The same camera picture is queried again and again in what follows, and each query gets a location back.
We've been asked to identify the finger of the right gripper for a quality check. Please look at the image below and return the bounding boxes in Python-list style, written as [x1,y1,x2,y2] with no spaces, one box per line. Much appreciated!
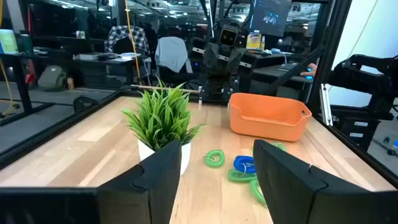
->
[203,43,222,75]
[225,48,245,75]

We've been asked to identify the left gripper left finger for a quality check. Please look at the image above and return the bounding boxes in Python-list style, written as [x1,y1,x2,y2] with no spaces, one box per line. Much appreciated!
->
[96,139,183,224]

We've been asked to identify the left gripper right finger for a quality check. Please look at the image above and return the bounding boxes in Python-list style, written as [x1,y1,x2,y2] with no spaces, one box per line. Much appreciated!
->
[252,139,374,224]

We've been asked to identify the blue spring coil keychain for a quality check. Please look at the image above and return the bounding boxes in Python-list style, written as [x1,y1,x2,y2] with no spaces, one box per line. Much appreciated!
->
[233,155,257,175]

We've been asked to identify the black desk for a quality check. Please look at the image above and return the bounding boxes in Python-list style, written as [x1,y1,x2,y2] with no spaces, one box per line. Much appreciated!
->
[248,49,315,85]
[73,52,150,86]
[0,51,57,127]

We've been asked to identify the light grey jacket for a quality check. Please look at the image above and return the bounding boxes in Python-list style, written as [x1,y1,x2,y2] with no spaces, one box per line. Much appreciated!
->
[154,36,194,74]

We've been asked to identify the computer monitor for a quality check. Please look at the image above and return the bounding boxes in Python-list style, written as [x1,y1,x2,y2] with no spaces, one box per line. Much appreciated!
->
[250,0,292,37]

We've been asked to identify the orange plastic bin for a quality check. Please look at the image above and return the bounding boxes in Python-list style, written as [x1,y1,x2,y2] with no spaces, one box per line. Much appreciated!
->
[229,92,313,142]

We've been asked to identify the artificial plant in white pot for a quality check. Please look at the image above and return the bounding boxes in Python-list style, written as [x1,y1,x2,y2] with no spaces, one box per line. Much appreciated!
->
[122,77,206,177]

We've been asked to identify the person's hand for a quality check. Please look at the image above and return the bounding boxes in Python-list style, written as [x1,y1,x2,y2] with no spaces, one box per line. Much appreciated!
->
[299,63,318,78]

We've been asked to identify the plaid shirt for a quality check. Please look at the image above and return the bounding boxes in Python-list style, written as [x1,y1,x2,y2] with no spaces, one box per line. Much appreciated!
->
[104,25,150,54]

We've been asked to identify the black drawer cabinet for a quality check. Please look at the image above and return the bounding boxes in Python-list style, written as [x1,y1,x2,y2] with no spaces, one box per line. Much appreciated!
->
[331,105,382,152]

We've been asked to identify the stack of papers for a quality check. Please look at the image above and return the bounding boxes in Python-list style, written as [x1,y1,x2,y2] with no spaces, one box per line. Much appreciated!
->
[76,52,121,62]

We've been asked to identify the grey backpack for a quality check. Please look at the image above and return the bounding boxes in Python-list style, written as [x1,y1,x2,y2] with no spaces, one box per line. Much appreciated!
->
[37,65,68,91]

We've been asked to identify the dark green bottle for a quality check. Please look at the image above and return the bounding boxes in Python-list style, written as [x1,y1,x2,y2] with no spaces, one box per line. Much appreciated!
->
[16,30,34,56]

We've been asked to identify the light green container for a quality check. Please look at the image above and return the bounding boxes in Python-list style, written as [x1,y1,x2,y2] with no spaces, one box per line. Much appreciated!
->
[0,29,19,54]

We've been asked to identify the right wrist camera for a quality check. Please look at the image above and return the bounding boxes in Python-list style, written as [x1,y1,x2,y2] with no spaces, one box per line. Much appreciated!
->
[218,24,239,48]

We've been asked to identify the yellow floor cable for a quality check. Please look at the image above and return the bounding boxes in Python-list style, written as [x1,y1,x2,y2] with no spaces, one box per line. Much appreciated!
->
[0,57,21,118]

